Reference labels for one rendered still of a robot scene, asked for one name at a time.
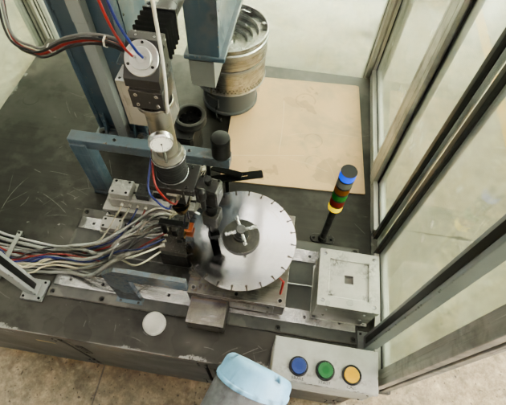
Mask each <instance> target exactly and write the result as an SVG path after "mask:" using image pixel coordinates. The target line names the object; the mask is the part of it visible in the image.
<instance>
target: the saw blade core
mask: <svg viewBox="0 0 506 405"><path fill-rule="evenodd" d="M236 192H237V195H236V193H235V191H232V192H227V193H224V194H223V195H224V197H225V198H224V197H223V196H222V199H221V201H220V203H219V205H218V206H219V207H221V208H222V221H221V223H220V224H219V227H218V229H219V233H220V238H217V239H211V237H210V231H209V228H208V227H206V225H204V224H203V221H202V212H203V211H202V208H200V207H199V208H198V210H197V212H198V213H200V215H198V214H196V213H194V215H193V217H192V218H191V220H190V223H194V228H193V231H192V232H186V242H190V243H186V252H187V255H189V256H188V258H189V260H190V262H191V264H192V266H193V267H195V268H194V269H195V270H196V272H197V273H198V274H199V275H200V276H201V277H202V278H204V277H205V276H206V274H207V275H208V276H206V277H205V278H204V279H205V280H206V281H208V282H209V283H211V284H213V285H215V286H216V285H217V284H218V285H217V287H219V288H223V289H226V290H231V285H233V287H232V291H239V292H242V291H246V287H245V286H247V291H251V290H255V289H258V288H261V286H260V283H261V285H262V287H264V286H267V285H269V284H270V283H272V282H273V281H275V280H277V279H278V278H279V277H280V276H281V275H282V274H283V273H284V272H285V270H287V268H288V266H289V265H290V263H291V262H292V258H293V256H294V254H295V250H296V246H293V245H296V233H293V232H296V231H295V228H294V226H293V223H292V221H290V220H291V219H290V217H289V215H288V214H287V212H286V211H283V208H282V207H281V206H280V205H279V204H278V203H277V202H274V201H273V200H272V199H270V198H268V197H266V196H264V195H263V196H262V195H261V194H258V193H255V192H250V195H249V191H236ZM248 195H249V196H248ZM261 196H262V198H261ZM271 203H272V205H271ZM280 211H282V212H280ZM235 216H238V217H239V219H244V220H247V221H250V222H252V223H253V224H254V225H257V228H258V230H259V244H258V246H257V247H256V248H255V250H253V251H252V252H249V253H247V254H243V255H239V254H234V253H233V252H230V251H229V250H228V249H226V247H225V246H224V244H223V241H222V233H223V230H224V228H225V227H226V225H227V224H229V223H231V222H233V221H235V220H236V219H235ZM193 218H194V219H193ZM287 221H289V222H288V223H287ZM291 233H292V234H291ZM291 244H292V246H291ZM191 253H193V255H191ZM288 256H289V257H291V258H288ZM197 265H198V266H197ZM196 266H197V267H196ZM281 267H283V268H284V269H285V270H283V268H281ZM271 276H273V278H274V279H275V280H274V279H273V278H272V277H271ZM218 281H219V283H218ZM259 282H260V283H259Z"/></svg>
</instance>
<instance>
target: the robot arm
mask: <svg viewBox="0 0 506 405"><path fill-rule="evenodd" d="M216 372H217V373H216V375H215V376H214V379H213V381H212V383H211V384H210V387H209V389H208V391H207V392H206V394H205V396H204V398H203V400H202V402H201V404H200V405H286V404H287V403H288V401H289V395H290V392H291V389H292V385H291V383H290V382H289V381H288V380H287V379H286V378H284V377H282V376H280V375H279V374H277V373H275V372H273V371H272V370H269V369H268V368H266V367H264V366H261V365H260V364H258V363H256V362H253V361H252V360H250V359H248V358H245V357H243V356H242V355H240V354H237V353H229V354H228V355H227V356H226V357H225V358H224V360H223V362H222V364H221V365H220V366H218V369H217V370H216Z"/></svg>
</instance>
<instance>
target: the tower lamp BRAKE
mask: <svg viewBox="0 0 506 405"><path fill-rule="evenodd" d="M357 173H358V172H357V168H356V167H355V166H352V165H344V166H342V167H341V172H340V173H339V179H340V181H341V182H342V183H344V184H352V183H353V182H354V181H355V178H356V176H357Z"/></svg>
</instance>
